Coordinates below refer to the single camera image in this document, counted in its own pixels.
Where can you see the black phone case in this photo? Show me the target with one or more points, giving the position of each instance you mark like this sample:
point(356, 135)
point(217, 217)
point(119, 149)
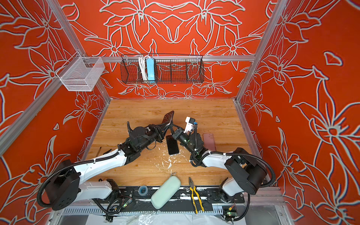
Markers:
point(168, 119)

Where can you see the green circuit board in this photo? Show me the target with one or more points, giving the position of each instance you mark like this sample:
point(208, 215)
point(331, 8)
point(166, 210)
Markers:
point(230, 211)

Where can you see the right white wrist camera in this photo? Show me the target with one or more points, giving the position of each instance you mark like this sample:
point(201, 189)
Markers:
point(190, 125)

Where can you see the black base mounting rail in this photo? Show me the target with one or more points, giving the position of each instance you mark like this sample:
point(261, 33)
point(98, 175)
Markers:
point(136, 199)

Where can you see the mint green glasses case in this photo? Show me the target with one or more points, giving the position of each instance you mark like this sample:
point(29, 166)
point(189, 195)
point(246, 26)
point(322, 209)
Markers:
point(165, 192)

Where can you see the yellow handled pliers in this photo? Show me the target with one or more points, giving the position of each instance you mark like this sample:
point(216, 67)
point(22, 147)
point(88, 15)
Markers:
point(195, 196)

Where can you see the clear plastic wall bin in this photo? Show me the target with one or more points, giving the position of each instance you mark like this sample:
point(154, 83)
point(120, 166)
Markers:
point(80, 76)

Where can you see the black wire wall basket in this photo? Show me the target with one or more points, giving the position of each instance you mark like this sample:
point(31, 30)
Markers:
point(169, 69)

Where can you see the blue tape roll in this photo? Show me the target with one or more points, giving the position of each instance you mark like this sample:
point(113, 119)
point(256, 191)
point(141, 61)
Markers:
point(143, 190)

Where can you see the pink phone case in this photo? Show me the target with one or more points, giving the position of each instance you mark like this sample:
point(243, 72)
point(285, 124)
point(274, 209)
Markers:
point(209, 141)

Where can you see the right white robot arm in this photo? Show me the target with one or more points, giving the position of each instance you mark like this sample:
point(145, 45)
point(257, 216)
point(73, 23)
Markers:
point(249, 172)

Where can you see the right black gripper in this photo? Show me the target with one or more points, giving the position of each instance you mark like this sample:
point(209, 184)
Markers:
point(178, 134)

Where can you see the light blue box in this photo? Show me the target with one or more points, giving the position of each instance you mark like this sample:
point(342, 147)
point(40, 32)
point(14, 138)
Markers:
point(151, 69)

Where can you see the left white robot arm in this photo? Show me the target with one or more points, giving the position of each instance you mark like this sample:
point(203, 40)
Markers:
point(61, 188)

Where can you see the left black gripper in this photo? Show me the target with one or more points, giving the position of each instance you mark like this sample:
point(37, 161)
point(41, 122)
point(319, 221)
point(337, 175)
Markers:
point(157, 130)

